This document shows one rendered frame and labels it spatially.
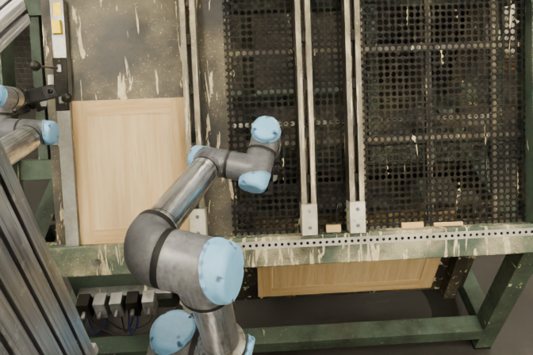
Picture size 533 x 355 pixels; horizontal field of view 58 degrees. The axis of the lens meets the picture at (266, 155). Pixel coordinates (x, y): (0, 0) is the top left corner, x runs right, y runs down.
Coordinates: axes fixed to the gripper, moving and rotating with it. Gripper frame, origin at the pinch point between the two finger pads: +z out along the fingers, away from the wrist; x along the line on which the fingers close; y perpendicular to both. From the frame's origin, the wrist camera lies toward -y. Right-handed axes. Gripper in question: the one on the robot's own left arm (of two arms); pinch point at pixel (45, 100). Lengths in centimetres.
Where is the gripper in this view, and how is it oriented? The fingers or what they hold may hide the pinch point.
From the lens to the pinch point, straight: 193.3
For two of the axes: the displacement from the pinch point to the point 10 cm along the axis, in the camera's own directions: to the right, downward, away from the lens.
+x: 3.8, 9.2, 0.7
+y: -9.2, 3.8, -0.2
